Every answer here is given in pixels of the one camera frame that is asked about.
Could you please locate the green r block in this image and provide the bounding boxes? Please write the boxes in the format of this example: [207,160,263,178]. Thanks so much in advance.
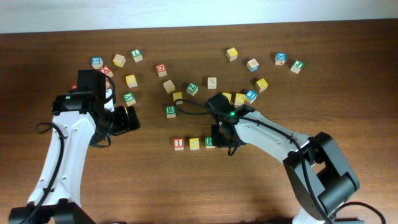
[165,106,176,118]
[205,137,215,149]

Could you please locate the plain yellow-sided block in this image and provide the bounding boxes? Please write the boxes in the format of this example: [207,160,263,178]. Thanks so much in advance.
[113,54,126,68]

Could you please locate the plain wood block centre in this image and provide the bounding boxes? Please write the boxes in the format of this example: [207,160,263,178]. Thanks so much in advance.
[163,80,175,94]

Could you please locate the blue S block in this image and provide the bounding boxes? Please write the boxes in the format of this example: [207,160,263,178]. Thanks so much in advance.
[91,57,103,70]

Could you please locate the green V block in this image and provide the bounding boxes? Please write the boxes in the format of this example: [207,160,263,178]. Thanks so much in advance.
[123,92,136,106]

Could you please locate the green J block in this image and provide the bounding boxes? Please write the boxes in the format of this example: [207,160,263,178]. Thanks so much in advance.
[290,60,304,74]

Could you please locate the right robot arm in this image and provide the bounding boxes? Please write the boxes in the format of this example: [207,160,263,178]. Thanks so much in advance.
[205,93,360,223]

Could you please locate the red 6 block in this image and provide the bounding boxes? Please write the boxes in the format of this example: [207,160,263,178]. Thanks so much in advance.
[105,80,111,90]

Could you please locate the yellow block top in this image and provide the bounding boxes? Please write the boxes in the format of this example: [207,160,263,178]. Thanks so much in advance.
[226,47,238,61]

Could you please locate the red I block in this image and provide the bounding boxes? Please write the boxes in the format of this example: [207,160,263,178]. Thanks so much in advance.
[173,138,184,151]

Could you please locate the yellow C block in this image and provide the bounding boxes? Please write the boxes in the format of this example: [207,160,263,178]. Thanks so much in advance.
[189,138,200,151]

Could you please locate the plain block blue side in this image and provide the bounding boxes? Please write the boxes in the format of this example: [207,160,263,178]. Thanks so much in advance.
[246,58,259,72]

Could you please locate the yellow E block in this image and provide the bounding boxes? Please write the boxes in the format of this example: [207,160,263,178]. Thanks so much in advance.
[234,93,246,106]

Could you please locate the yellow S block tilted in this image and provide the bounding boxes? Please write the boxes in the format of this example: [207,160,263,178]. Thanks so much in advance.
[222,92,232,103]

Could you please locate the red Q block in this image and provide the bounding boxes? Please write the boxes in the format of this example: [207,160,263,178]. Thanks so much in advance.
[155,64,167,77]

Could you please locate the green Z block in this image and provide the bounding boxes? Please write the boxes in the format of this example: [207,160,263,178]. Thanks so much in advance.
[186,83,198,96]

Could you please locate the green L block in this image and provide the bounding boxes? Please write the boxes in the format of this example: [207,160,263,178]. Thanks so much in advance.
[131,49,143,62]

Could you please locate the blue I block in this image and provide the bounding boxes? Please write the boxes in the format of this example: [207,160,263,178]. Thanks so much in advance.
[245,90,257,104]

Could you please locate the red A block left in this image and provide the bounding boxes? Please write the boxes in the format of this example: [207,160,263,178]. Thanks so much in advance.
[100,66,114,77]

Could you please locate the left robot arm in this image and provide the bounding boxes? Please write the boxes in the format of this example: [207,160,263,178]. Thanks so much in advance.
[8,70,140,223]

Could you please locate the blue X block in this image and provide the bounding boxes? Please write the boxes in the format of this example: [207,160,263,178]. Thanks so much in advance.
[274,52,287,65]

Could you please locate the yellow block right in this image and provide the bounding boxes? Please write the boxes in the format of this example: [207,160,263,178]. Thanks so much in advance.
[256,78,269,92]

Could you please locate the yellow block upper left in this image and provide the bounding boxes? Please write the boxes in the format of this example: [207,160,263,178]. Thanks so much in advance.
[126,75,137,88]

